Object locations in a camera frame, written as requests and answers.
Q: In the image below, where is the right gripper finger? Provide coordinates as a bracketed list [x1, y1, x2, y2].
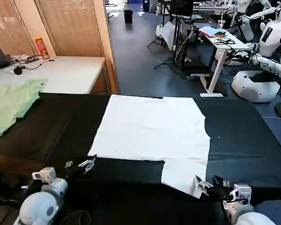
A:
[212, 174, 230, 188]
[194, 174, 214, 195]

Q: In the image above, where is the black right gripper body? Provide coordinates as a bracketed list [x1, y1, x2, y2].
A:
[205, 180, 233, 203]

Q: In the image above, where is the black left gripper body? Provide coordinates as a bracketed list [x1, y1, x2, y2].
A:
[65, 166, 87, 185]

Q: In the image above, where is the white shirt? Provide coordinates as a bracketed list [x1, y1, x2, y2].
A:
[87, 94, 212, 199]

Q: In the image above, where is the black table cloth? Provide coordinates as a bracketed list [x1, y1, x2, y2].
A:
[0, 92, 281, 225]

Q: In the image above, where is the pale green shirt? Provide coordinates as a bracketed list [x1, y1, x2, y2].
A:
[0, 79, 49, 147]

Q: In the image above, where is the white side table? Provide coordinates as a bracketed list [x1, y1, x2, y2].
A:
[0, 55, 107, 95]

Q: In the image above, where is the red snack can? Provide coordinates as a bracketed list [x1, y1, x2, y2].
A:
[34, 36, 51, 60]

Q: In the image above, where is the white standing desk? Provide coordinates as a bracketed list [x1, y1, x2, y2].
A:
[190, 26, 251, 98]

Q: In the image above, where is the black tripod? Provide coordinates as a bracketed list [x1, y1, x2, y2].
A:
[147, 4, 173, 50]

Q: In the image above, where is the white humanoid robot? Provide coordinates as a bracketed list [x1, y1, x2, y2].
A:
[226, 4, 281, 104]
[230, 0, 281, 42]

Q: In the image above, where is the blue cloth pile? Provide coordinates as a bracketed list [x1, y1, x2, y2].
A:
[198, 26, 226, 38]

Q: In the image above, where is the white bag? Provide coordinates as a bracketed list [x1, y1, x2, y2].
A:
[155, 20, 177, 52]

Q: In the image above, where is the black waste bin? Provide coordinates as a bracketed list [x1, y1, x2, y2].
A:
[123, 9, 134, 24]

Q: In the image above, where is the cup with straw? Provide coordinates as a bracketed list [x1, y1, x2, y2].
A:
[217, 13, 226, 30]

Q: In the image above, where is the black monitor on stand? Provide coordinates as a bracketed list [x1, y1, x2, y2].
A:
[153, 0, 213, 80]

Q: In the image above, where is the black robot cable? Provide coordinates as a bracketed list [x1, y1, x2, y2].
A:
[65, 209, 92, 225]

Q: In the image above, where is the black cable with adapter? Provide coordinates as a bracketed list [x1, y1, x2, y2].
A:
[16, 54, 55, 71]

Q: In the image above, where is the wooden partition wall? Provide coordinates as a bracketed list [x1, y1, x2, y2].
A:
[0, 0, 120, 95]

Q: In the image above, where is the black cable bundle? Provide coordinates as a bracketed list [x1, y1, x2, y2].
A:
[214, 37, 236, 47]

